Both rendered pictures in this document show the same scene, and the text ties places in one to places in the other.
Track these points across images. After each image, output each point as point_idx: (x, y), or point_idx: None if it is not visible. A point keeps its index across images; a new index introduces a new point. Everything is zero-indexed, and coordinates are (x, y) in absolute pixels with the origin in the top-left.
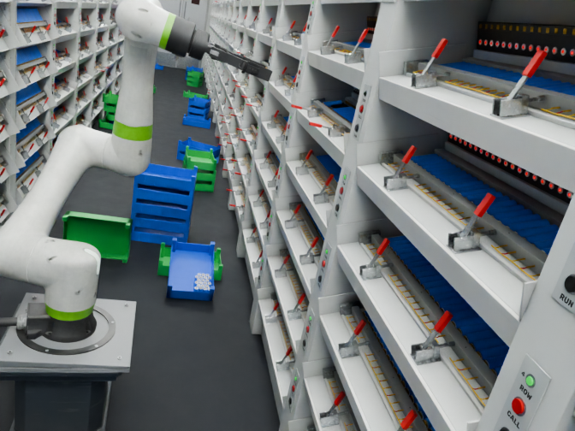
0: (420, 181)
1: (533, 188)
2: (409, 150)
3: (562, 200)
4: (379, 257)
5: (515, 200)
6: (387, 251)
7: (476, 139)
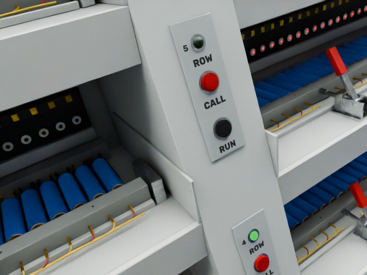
0: (323, 95)
1: (335, 30)
2: (336, 55)
3: (353, 21)
4: (314, 242)
5: (341, 45)
6: (319, 220)
7: None
